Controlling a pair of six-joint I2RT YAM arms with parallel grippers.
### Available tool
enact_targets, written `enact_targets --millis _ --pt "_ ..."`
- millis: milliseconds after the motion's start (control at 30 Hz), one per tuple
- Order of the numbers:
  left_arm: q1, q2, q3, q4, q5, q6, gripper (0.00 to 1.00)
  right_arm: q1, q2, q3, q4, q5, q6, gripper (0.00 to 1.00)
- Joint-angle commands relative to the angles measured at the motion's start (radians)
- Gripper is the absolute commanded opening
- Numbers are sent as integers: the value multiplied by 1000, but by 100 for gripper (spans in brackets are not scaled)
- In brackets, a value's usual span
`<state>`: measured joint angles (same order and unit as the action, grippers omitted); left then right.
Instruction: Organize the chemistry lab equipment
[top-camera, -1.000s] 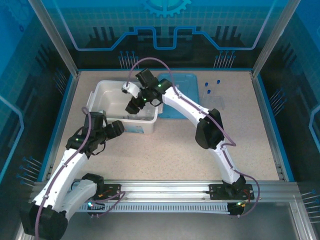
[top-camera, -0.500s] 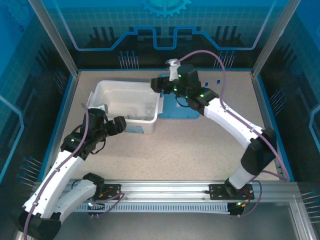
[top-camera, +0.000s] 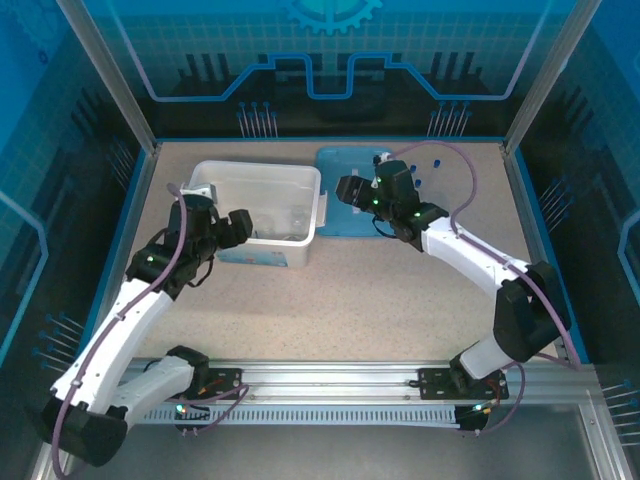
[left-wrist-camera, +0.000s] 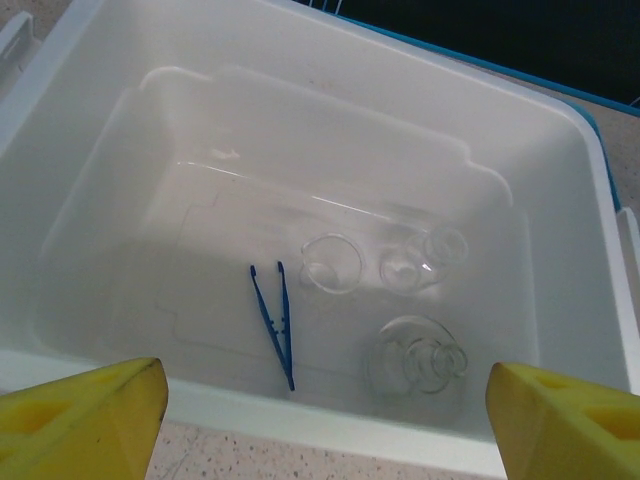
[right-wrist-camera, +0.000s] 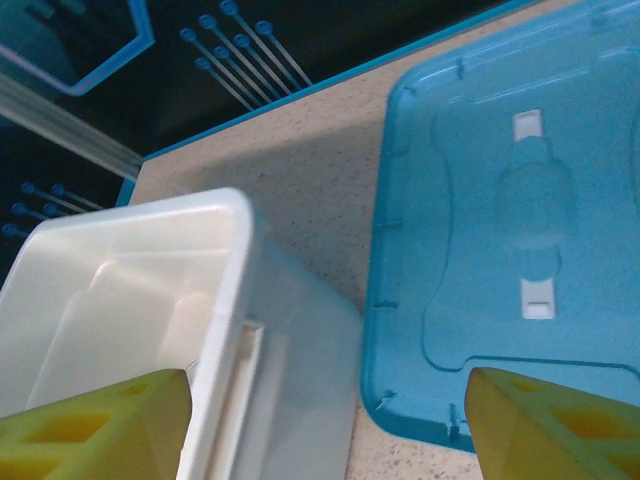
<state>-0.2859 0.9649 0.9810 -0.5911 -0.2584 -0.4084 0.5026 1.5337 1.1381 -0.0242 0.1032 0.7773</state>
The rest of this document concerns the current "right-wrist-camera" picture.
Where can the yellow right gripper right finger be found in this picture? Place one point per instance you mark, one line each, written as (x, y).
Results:
(550, 440)

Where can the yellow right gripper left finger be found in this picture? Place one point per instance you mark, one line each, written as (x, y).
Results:
(100, 440)

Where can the white plastic storage box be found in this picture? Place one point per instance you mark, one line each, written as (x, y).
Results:
(150, 260)

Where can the blue plastic box lid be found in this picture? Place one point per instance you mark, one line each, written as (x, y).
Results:
(475, 200)

